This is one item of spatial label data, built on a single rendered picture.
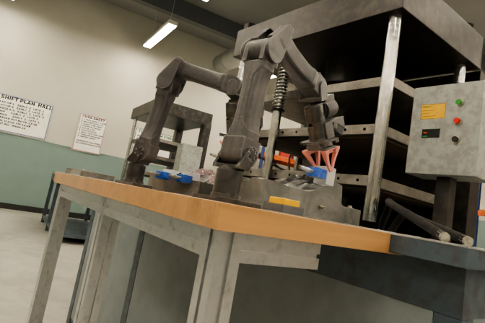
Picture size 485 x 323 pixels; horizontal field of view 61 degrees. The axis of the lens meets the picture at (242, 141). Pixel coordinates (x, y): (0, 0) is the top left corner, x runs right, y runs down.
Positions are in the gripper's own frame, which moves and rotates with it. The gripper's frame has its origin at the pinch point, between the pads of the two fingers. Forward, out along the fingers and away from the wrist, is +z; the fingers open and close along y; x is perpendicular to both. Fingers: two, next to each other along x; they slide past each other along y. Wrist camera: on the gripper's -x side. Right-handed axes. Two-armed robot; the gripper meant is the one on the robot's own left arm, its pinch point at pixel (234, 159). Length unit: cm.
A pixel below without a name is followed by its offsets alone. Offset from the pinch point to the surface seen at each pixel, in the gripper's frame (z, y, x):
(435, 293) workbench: 12, -77, 7
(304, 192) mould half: 10.0, -19.2, -14.5
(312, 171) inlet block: 0.0, -29.5, -7.9
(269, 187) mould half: 5.3, -19.6, 0.6
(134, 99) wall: 19, 708, -219
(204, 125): 46, 417, -220
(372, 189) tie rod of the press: 22, -4, -69
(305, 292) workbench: 23, -48, 12
